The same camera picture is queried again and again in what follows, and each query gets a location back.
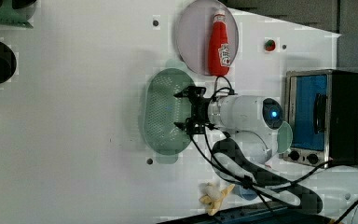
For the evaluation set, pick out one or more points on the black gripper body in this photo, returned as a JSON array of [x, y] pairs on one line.
[[198, 120]]

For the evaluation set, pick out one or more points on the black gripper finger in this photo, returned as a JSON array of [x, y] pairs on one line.
[[184, 126], [183, 94]]

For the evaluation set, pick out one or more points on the green plastic strainer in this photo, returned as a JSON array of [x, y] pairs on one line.
[[163, 109]]

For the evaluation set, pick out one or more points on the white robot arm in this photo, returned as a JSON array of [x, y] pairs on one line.
[[255, 132]]

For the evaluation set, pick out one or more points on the red ketchup bottle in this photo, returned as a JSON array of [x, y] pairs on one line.
[[219, 59]]

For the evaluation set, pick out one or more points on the pink round plate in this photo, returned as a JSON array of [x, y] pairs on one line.
[[194, 29]]

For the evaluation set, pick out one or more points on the peeled banana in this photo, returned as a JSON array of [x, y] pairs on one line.
[[214, 197]]

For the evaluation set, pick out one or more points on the green bowl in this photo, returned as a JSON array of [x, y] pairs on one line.
[[284, 137]]

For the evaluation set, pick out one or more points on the blue bowl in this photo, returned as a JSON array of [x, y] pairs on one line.
[[246, 194]]

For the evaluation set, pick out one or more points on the black toaster oven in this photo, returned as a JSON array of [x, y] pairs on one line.
[[321, 107]]

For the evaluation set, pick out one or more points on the green plastic rack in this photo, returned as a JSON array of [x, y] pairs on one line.
[[10, 17]]

